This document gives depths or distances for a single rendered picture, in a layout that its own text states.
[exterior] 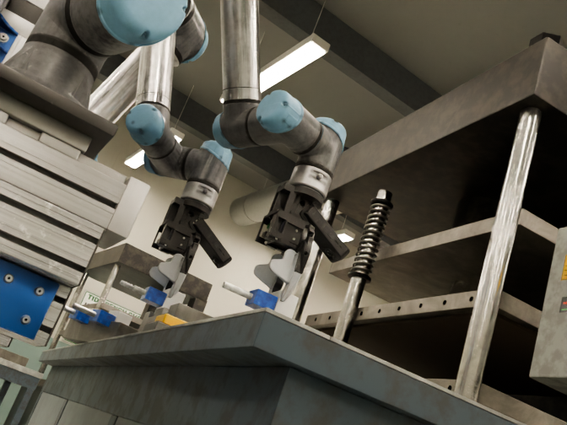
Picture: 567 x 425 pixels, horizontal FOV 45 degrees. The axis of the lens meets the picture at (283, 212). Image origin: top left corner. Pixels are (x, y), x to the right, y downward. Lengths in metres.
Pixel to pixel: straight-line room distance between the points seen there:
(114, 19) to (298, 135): 0.41
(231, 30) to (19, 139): 0.50
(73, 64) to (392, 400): 0.68
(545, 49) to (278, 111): 1.06
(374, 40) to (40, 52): 5.20
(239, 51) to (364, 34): 4.80
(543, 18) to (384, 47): 1.39
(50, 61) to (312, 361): 0.63
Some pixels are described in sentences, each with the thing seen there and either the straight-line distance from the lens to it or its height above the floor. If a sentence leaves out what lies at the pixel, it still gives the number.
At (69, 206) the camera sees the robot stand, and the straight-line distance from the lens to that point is 1.01.
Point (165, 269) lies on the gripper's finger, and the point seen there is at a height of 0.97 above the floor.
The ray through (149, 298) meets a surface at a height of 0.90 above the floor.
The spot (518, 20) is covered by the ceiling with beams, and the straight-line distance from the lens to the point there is 5.61.
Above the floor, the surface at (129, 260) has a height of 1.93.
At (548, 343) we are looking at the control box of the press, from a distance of 1.75.
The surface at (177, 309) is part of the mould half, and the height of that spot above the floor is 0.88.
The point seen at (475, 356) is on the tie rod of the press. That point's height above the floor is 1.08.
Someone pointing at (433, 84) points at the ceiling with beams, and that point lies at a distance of 6.45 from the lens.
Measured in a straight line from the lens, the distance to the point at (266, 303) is 1.18.
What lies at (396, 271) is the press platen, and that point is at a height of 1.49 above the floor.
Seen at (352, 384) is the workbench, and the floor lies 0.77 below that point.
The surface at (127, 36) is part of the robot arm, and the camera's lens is 1.01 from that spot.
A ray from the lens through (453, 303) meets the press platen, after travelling 1.98.
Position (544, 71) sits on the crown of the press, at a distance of 2.04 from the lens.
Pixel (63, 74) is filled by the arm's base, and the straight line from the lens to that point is 1.06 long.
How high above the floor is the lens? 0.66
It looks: 21 degrees up
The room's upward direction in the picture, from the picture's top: 20 degrees clockwise
